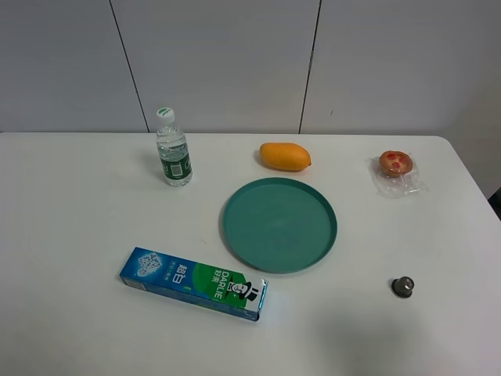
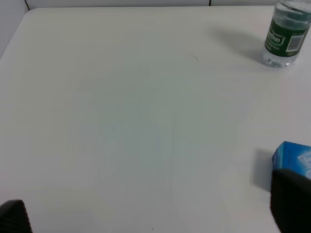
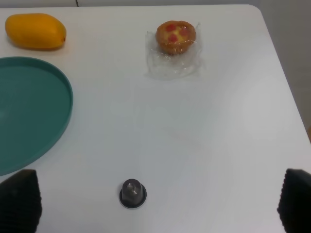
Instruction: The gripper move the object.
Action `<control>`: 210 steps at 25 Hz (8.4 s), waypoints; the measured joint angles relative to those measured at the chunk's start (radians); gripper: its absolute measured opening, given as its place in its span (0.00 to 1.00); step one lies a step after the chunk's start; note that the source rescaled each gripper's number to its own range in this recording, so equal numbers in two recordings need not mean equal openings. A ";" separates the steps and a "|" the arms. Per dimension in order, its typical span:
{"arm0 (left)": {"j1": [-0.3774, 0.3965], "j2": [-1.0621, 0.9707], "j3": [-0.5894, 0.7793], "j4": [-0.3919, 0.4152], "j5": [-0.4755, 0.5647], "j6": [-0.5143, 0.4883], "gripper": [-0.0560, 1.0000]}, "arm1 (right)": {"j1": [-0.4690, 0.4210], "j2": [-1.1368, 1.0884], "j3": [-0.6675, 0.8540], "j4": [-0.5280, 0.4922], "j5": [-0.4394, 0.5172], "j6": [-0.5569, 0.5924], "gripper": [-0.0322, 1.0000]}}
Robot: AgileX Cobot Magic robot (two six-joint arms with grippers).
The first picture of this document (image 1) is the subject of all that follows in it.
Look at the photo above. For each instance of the small grey coffee capsule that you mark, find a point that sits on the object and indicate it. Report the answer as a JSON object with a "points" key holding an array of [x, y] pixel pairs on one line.
{"points": [[402, 287]]}

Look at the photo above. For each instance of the round green plate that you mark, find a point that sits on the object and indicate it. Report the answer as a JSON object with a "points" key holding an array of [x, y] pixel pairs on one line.
{"points": [[278, 225]]}

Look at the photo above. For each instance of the yellow mango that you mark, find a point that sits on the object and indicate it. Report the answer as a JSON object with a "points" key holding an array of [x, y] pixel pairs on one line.
{"points": [[285, 156]]}

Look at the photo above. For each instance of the clear water bottle green label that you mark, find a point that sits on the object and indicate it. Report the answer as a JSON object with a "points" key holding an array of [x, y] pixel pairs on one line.
{"points": [[173, 149]]}

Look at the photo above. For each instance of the blue green toothpaste box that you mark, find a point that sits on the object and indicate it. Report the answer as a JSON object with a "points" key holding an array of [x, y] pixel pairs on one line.
{"points": [[210, 287]]}

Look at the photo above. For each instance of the wrapped pastry with red topping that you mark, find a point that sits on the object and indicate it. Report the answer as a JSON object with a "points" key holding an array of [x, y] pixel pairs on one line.
{"points": [[395, 175]]}

